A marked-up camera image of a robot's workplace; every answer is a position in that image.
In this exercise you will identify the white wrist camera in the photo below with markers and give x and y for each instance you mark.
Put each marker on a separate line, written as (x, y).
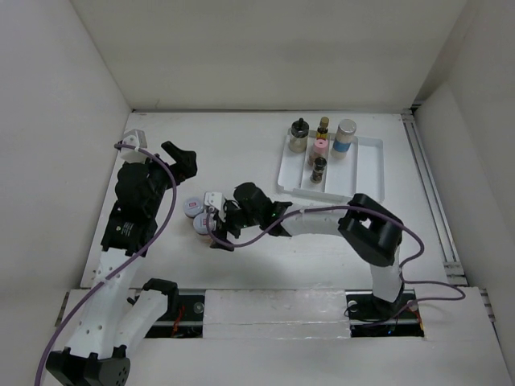
(136, 139)
(215, 203)

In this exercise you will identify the yellow label small bottle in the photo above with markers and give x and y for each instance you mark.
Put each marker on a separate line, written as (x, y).
(322, 130)

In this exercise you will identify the black lid pepper jar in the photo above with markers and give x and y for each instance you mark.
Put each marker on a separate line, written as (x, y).
(318, 169)

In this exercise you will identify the silver lid blue label jar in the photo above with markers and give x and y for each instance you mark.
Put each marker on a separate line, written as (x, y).
(343, 138)

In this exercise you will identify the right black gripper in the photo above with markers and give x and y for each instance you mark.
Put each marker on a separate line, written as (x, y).
(228, 207)

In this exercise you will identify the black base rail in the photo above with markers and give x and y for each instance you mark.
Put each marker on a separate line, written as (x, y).
(282, 314)

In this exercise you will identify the red label lid jar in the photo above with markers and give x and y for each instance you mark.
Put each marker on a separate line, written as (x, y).
(203, 224)
(193, 206)

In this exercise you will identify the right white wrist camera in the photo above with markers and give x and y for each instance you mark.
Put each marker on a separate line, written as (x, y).
(215, 203)

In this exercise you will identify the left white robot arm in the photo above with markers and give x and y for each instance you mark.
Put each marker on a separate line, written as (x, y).
(91, 346)

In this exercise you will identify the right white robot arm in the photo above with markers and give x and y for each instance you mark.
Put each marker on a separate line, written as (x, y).
(372, 231)

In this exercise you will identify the white compartment tray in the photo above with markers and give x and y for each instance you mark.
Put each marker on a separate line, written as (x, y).
(362, 171)

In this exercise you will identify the black knob lid jar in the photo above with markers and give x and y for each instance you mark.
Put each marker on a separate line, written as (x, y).
(299, 132)

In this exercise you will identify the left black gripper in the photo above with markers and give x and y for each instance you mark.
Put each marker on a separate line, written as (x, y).
(184, 167)

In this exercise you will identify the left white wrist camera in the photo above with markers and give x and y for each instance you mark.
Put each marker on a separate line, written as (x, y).
(136, 139)

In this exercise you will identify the pink lid spice jar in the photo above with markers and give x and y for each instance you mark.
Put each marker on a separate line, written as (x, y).
(318, 149)

